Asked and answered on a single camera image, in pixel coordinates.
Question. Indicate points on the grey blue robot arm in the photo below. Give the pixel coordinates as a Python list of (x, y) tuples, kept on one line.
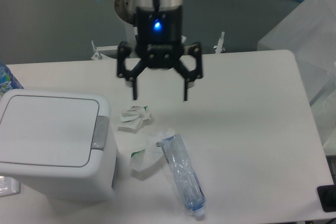
[(130, 8)]

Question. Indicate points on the crumpled white green wrapper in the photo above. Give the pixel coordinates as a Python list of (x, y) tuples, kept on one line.
[(152, 153)]

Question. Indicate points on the blue labelled drink bottle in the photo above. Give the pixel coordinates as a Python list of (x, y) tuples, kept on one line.
[(8, 80)]

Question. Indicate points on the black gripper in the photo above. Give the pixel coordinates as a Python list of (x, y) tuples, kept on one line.
[(159, 46)]

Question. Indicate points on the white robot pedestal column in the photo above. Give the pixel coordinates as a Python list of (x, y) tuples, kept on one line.
[(130, 35)]

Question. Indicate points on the crumpled white paper ball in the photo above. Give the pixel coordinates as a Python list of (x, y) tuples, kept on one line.
[(133, 118)]

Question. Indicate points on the crushed clear plastic bottle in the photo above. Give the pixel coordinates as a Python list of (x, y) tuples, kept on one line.
[(185, 177)]

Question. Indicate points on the white plastic trash can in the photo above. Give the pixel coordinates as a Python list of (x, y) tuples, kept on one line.
[(60, 144)]

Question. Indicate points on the white metal base frame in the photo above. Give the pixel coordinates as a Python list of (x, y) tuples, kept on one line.
[(110, 52)]

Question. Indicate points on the black device at edge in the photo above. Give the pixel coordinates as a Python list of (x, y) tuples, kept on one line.
[(326, 195)]

